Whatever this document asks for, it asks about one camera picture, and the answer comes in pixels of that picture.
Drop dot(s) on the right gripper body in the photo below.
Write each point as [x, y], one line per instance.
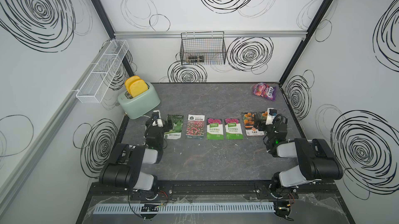
[268, 129]

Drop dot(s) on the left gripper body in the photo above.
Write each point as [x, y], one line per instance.
[163, 129]

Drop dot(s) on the green vegetable seed packet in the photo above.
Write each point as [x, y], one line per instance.
[174, 126]

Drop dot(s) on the large marigold seed packet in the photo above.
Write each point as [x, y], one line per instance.
[250, 121]

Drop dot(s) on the mixed flowers seed packet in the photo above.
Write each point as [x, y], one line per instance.
[195, 126]

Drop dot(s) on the impatiens pink flower packet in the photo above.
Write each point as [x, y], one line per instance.
[233, 129]

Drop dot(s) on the small marigold seed packet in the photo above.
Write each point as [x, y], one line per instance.
[263, 116]

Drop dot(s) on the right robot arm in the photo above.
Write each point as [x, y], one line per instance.
[316, 161]

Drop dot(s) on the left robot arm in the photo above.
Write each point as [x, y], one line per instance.
[123, 168]

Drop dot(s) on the mint green toaster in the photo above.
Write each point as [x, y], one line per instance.
[136, 107]

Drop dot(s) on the purple candy bag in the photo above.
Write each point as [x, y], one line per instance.
[265, 91]

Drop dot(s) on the yellow toast slice front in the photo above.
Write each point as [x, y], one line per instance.
[138, 87]

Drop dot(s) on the yellow toast slice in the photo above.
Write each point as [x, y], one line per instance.
[138, 87]
[130, 81]

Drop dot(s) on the yellow toast slice back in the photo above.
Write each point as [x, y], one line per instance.
[130, 81]

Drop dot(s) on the dark object in basket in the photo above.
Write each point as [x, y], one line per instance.
[195, 59]

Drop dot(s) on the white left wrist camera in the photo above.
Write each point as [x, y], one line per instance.
[156, 119]

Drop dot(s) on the white wire shelf basket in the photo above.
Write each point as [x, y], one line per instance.
[105, 68]

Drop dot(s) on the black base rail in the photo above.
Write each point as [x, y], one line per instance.
[172, 189]

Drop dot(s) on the black wire wall basket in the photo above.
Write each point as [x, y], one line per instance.
[213, 49]

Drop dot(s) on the aluminium wall rail back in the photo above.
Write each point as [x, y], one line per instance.
[210, 34]

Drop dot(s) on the aluminium wall rail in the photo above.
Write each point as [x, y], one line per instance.
[36, 147]
[210, 34]

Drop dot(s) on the white slotted cable duct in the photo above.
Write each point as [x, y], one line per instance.
[186, 208]

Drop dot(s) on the aluminium wall rail left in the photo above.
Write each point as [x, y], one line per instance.
[36, 147]

